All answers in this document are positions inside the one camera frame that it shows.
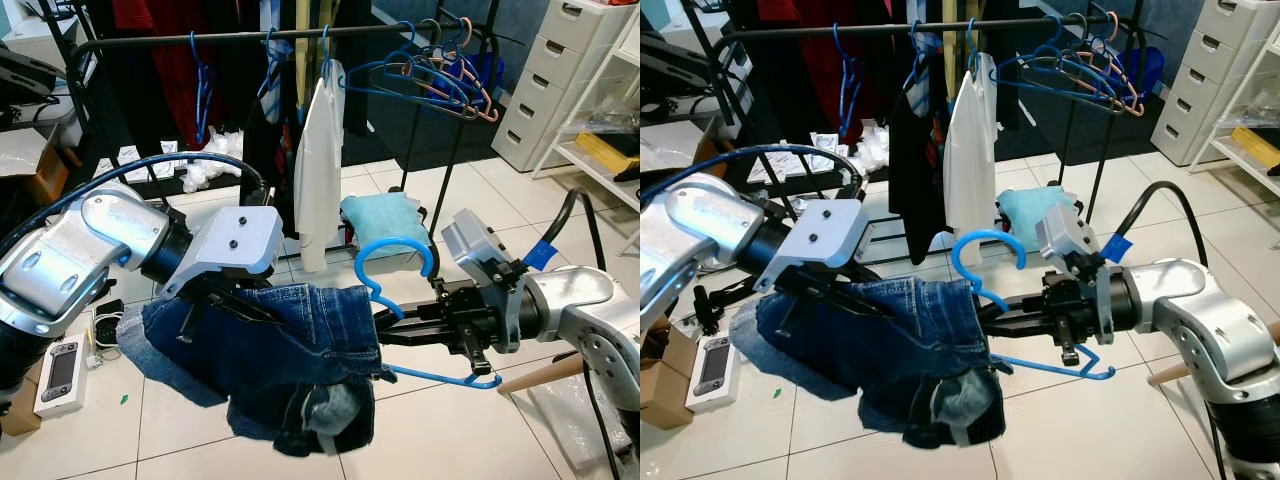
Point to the yellow and black garment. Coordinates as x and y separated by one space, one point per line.
952 50
308 50

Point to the black hanging garment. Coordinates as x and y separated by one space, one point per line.
268 160
915 160

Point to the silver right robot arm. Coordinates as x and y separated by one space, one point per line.
1200 310
590 310

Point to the white paper packets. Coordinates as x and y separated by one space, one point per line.
140 160
800 148

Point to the brown cardboard box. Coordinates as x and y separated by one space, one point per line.
665 380
15 410

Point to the white plastic drawer unit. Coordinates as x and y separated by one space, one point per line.
555 80
1210 70

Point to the clear plastic sheet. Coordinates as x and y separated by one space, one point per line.
570 430

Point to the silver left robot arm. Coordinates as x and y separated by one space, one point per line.
80 250
700 230

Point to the white hanging garment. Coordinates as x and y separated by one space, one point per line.
970 160
318 170

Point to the black metal clothes rack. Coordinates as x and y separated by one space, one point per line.
130 43
780 35

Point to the cardboard box with white sheet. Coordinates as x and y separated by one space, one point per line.
680 140
25 160

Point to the blue denim jeans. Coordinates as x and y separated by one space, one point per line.
880 340
270 340

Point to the wooden stick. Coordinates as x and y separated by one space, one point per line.
540 375
1170 372

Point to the white metal shelf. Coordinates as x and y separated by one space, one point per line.
600 182
1235 158

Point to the blue fabric bag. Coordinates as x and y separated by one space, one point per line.
1145 70
470 75

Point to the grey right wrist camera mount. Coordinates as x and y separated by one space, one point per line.
477 245
1065 235

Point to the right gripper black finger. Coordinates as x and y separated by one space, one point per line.
415 337
1010 307
1015 328
410 316

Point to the red hanging garment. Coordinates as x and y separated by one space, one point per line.
175 60
880 70

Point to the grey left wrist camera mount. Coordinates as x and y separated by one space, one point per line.
825 235
235 245

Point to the blue plastic clothes hanger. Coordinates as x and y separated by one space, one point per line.
390 243
971 42
985 236
1095 90
325 50
203 100
272 72
918 65
1050 80
445 98
405 88
848 90

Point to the yellow flat package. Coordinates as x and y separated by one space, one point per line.
1255 140
605 150

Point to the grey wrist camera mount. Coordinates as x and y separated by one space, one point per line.
825 235
1065 235
477 245
235 245

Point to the white crumpled plastic bags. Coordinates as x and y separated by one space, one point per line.
870 145
215 160

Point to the pink clothes hanger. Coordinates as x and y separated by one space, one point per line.
492 112
1138 105

